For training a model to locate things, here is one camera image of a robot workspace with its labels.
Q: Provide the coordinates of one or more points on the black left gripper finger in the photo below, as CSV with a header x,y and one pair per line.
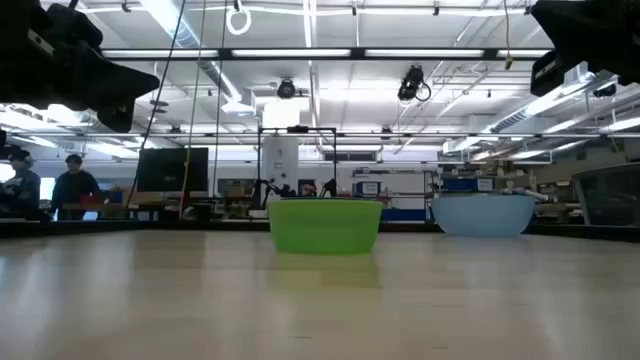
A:
x,y
117,82
116,119

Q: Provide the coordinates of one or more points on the blue plastic bowl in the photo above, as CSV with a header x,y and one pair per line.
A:
x,y
482,215

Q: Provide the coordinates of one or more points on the green plastic bowl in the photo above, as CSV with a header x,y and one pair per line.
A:
x,y
325,225

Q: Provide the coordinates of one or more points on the black monitor screen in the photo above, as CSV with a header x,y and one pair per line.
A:
x,y
172,170

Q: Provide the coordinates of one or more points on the person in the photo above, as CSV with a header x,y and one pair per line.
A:
x,y
74,187
22,187
308,189

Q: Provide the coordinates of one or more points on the white pillar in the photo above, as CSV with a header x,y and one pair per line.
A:
x,y
280,162

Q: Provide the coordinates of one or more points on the white pipe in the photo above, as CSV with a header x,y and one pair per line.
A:
x,y
527,193

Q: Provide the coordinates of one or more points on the long ceiling light bar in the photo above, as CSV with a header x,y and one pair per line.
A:
x,y
300,53

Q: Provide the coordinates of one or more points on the blue storage bin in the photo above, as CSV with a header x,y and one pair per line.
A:
x,y
465,184

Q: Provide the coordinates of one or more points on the blue box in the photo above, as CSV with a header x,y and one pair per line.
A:
x,y
405,215

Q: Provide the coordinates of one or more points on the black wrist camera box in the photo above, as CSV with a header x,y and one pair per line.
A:
x,y
549,74

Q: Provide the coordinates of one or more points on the round black ceiling camera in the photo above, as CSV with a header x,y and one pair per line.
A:
x,y
286,89

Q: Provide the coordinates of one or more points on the black hanging camera mount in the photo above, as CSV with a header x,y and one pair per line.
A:
x,y
411,82

